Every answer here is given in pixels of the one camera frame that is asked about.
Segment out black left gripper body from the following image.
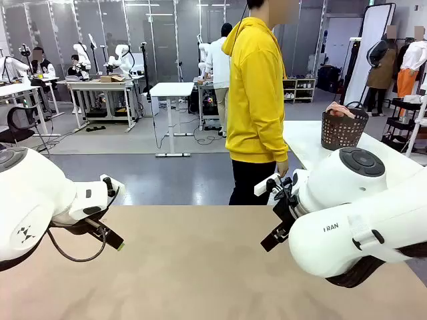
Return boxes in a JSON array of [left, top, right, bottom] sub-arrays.
[[49, 208, 110, 234]]

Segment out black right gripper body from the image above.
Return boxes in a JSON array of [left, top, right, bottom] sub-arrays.
[[272, 193, 301, 231]]

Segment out black perforated laundry basket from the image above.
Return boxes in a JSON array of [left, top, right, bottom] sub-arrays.
[[320, 101, 370, 151]]

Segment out pink towel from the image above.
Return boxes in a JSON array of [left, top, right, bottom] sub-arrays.
[[326, 102, 356, 119]]

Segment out person's right forearm yellow sleeve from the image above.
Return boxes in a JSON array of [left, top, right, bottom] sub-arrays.
[[263, 126, 290, 164]]

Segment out white side table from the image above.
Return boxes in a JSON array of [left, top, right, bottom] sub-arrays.
[[282, 119, 427, 174]]

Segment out person in yellow hoodie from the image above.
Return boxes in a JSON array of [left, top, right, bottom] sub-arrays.
[[222, 0, 290, 206]]

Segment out black mesh office chair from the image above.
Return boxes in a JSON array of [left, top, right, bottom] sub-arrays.
[[0, 106, 51, 157]]

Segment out white shoe shelf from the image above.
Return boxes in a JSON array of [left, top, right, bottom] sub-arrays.
[[283, 78, 317, 104]]

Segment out workbench with computer tower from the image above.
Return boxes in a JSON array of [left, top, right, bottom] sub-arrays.
[[193, 77, 223, 131]]

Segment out black suitcase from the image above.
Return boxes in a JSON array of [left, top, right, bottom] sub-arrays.
[[316, 65, 342, 93]]

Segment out black rolling cart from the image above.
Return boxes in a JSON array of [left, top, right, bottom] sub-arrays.
[[381, 96, 427, 154]]

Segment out long white desk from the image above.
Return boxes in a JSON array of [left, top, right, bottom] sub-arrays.
[[0, 81, 61, 137]]

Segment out seated person in black top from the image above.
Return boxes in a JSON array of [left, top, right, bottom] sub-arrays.
[[67, 55, 88, 81]]

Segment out seated person in varsity jacket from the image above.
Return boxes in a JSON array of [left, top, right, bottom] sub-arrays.
[[29, 46, 57, 84]]

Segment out small white standing desk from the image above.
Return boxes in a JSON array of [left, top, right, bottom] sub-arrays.
[[149, 82, 195, 157]]

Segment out person in white hoodie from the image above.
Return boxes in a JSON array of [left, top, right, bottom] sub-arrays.
[[203, 22, 232, 138]]

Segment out person in brown apron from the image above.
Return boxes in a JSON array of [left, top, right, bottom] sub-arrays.
[[366, 25, 399, 117]]

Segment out mannequin with orange trousers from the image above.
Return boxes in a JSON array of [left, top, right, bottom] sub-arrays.
[[396, 26, 427, 117]]

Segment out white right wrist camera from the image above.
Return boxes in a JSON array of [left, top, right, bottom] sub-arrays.
[[254, 173, 281, 197]]

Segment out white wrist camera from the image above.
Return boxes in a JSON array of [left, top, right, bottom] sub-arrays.
[[254, 173, 281, 197], [99, 173, 126, 198]]

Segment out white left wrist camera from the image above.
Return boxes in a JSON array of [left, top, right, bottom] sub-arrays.
[[99, 173, 126, 198]]

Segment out black left arm cable bundle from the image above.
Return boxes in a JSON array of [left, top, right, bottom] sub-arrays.
[[0, 218, 108, 273]]

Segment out black right arm cable sleeve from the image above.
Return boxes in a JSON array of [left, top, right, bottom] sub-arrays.
[[325, 243, 427, 288]]

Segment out thin black earphone cord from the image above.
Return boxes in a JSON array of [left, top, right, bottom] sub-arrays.
[[231, 0, 251, 63]]

